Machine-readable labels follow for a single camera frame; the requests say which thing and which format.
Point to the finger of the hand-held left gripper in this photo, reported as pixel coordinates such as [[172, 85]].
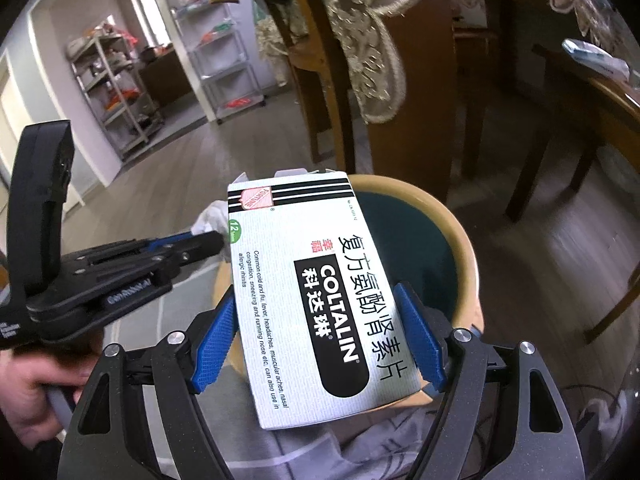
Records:
[[155, 270], [200, 246]]

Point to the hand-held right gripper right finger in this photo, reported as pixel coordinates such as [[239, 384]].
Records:
[[420, 335]]

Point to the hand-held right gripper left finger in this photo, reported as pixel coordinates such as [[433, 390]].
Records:
[[215, 345]]

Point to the white green medicine box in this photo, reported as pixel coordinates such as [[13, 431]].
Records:
[[300, 310]]

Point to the beige teal trash bin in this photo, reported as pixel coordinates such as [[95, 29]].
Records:
[[430, 240]]

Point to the person's left hand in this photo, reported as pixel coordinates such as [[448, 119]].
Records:
[[30, 395]]

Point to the white crumpled plastic bag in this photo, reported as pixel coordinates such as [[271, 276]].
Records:
[[212, 220]]

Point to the grey checked blanket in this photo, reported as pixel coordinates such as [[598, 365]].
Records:
[[370, 440]]

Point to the metal shelf rack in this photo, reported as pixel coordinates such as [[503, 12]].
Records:
[[120, 100]]

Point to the brown kitchen cabinet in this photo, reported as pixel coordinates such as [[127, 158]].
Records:
[[165, 80]]

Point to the white storage trolley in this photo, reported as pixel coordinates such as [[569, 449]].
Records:
[[225, 70]]

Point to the window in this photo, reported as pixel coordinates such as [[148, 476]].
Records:
[[145, 15]]

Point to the lace tablecloth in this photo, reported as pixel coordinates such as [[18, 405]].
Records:
[[370, 60]]

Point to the white blue packet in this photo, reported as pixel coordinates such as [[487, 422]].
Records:
[[595, 60]]

